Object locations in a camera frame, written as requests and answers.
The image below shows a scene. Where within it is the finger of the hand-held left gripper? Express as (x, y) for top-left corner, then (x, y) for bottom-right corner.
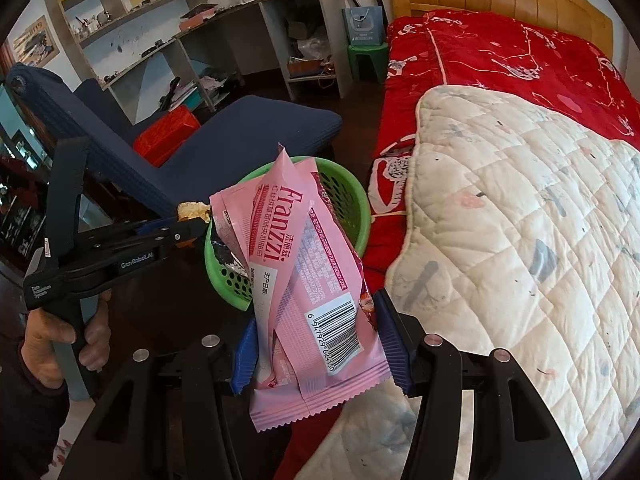
(92, 237), (202, 283)
(42, 137), (207, 261)

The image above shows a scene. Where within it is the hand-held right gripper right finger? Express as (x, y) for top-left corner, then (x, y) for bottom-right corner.
(372, 290), (583, 480)

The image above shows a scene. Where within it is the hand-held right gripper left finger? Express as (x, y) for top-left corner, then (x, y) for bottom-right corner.
(60, 317), (261, 480)

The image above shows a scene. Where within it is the brownish food scrap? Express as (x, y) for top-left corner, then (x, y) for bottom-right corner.
(177, 201), (211, 224)

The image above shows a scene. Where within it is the dark snack wrapper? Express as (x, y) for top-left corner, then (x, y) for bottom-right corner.
(207, 225), (251, 282)

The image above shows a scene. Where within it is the pink biscuit wrapper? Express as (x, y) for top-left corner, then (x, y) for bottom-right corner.
(209, 142), (391, 433)

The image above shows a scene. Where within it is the green plastic mesh basket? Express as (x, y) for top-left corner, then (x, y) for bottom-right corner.
(204, 156), (372, 311)

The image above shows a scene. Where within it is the person's left forearm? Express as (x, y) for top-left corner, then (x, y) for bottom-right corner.
(0, 337), (73, 480)

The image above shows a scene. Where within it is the person's left hand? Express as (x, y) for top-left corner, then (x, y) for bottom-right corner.
(20, 290), (112, 376)

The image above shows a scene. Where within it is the navy blue chair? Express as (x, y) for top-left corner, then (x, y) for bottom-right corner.
(5, 62), (343, 221)

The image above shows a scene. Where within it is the dark display cabinet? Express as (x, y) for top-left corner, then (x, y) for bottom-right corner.
(0, 85), (57, 261)

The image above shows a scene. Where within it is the pile of books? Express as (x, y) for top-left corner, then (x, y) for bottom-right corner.
(165, 76), (232, 112)

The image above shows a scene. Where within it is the white quilted blanket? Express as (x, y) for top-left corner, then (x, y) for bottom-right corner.
(310, 85), (640, 480)

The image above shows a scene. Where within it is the red flat box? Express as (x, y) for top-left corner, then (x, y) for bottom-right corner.
(180, 4), (219, 32)

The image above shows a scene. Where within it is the red cardboard box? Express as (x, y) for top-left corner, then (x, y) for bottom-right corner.
(287, 57), (327, 80)

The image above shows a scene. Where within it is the clear plastic bag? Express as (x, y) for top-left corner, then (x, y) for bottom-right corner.
(297, 35), (334, 62)

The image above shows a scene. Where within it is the green plastic stool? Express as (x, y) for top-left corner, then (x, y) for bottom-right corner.
(348, 41), (390, 84)

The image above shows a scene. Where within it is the red patterned blanket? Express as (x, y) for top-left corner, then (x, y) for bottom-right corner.
(361, 10), (640, 276)

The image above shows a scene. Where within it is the white desk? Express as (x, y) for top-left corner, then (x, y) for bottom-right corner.
(75, 0), (353, 127)

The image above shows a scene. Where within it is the blue paper bag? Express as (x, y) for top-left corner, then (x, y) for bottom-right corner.
(342, 5), (386, 43)

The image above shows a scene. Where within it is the framed wall picture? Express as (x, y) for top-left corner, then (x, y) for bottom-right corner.
(12, 15), (62, 67)

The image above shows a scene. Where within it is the white wall shelf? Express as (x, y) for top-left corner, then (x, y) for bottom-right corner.
(42, 0), (208, 126)

